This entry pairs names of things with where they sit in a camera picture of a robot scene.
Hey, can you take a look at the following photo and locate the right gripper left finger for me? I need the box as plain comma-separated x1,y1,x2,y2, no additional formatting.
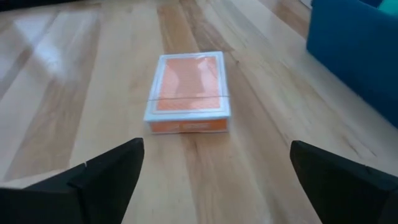
0,138,146,224

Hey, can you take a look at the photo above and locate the red playing card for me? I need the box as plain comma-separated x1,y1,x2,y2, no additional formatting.
143,50,233,135

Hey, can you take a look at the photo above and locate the blue plastic tray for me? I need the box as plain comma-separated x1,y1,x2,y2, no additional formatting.
306,0,398,128

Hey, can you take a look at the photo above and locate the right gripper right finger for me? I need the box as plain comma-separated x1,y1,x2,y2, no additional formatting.
289,139,398,224

